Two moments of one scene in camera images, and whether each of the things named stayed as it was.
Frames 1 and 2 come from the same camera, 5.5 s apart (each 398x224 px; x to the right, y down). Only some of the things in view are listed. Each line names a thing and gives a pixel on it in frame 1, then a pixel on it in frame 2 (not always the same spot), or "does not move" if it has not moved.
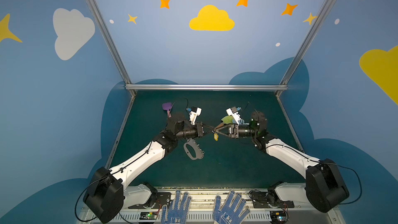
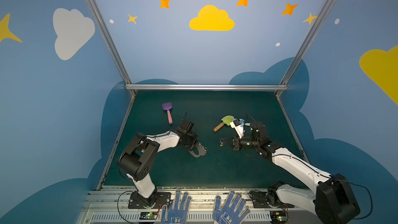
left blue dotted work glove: x=176 y=214 does not move
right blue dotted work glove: x=229 y=212 does not move
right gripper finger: x=224 y=127 to x=228 y=141
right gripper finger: x=224 y=133 to x=230 y=145
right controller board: x=278 y=216 does not move
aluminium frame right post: x=311 y=33 does not move
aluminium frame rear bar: x=206 y=87 does not move
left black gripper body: x=199 y=129 to x=193 y=142
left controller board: x=148 y=215 does not move
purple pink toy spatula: x=167 y=107 does not move
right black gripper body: x=233 y=131 to x=236 y=143
